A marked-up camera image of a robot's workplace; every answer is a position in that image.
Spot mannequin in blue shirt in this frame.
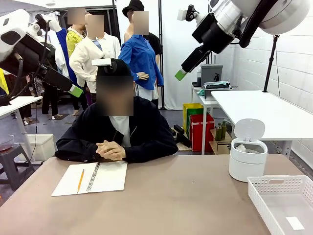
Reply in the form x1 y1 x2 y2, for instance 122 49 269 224
118 11 164 101

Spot grey tray with green contents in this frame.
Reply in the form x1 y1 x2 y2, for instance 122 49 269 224
203 80 232 100

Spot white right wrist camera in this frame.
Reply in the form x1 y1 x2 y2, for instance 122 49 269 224
178 4 201 22

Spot black cap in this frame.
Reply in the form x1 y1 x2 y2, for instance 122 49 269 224
97 58 133 77

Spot person in dark green jacket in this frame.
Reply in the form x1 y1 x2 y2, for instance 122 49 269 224
31 36 59 116

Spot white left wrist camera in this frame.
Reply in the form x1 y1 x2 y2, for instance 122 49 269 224
35 13 62 33

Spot white round trash bin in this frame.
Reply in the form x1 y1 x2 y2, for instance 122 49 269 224
228 118 268 183

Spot person's right forearm black sleeve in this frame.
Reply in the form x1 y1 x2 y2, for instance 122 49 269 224
55 144 98 162

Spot grey box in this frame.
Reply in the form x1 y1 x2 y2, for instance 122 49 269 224
200 64 224 85

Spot clear glass bowl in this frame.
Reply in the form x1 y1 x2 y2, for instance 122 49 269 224
0 134 15 152

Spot small white table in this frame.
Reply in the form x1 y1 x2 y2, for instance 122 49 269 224
0 95 44 165

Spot white perforated plastic basket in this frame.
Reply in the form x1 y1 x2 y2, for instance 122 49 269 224
246 175 313 235

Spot yellow green bag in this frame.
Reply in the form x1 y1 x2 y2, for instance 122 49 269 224
182 102 205 139

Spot black arm cable sleeve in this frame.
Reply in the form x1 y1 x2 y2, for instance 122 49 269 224
239 0 267 48
0 52 25 106

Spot person in black jacket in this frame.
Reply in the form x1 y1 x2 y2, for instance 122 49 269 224
55 75 179 160

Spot mannequin in black shirt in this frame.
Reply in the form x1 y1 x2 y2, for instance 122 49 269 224
143 32 162 74

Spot orange pencil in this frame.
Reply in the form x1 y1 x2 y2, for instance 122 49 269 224
77 169 85 194

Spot mannequin in white shirt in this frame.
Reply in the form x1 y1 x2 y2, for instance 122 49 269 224
69 15 122 94

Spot white hanging coat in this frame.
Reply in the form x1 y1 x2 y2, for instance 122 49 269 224
47 29 71 79

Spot grey plastic stool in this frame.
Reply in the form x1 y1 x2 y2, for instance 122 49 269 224
0 144 35 191

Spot black right arm cable sleeve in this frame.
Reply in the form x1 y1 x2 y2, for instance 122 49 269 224
239 0 267 48

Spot person's left hand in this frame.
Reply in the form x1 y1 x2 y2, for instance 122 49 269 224
104 140 127 162

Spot person's left forearm black sleeve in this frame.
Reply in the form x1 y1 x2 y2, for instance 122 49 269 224
123 144 179 164

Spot white head-mounted camera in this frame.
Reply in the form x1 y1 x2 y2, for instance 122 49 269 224
91 58 121 74

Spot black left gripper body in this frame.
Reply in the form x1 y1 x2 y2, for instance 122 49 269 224
4 38 52 77

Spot blue hanging garment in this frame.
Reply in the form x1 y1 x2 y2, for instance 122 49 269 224
55 27 81 89

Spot red bag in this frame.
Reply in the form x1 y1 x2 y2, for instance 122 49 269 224
190 114 215 152

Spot white storage bin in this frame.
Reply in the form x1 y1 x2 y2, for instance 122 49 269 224
18 133 56 162

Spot black bucket hat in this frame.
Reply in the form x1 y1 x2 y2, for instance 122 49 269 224
122 0 145 18

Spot person in yellow garment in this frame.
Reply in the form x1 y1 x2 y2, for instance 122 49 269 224
0 68 10 95

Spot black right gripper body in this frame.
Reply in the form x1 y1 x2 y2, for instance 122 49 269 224
192 13 235 54

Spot black left arm cable sleeve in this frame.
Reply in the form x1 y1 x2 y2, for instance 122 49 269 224
0 52 25 106

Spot black slanted pole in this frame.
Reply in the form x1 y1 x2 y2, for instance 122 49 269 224
112 0 122 46

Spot tall black tripod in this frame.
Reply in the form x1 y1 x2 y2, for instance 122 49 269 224
263 34 281 93

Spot person's right hand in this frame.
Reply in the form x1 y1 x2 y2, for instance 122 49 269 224
95 141 112 160

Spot black blocks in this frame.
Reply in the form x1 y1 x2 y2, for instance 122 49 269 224
171 124 192 148

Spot white spiral notebook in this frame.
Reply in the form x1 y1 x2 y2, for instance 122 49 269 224
50 161 128 197

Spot large white table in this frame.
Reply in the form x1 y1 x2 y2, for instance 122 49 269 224
210 90 313 162

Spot narrow white side table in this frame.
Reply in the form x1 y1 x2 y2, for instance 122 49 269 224
191 84 221 155

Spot mannequin in yellow shirt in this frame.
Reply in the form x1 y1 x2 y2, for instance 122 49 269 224
66 7 87 59

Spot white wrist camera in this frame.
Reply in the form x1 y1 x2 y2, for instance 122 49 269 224
178 4 201 22
35 13 62 33

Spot black backdrop stand pole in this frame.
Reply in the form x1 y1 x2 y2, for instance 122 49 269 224
158 0 165 110

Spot wooden crate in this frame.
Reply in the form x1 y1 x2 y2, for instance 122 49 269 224
209 128 233 155

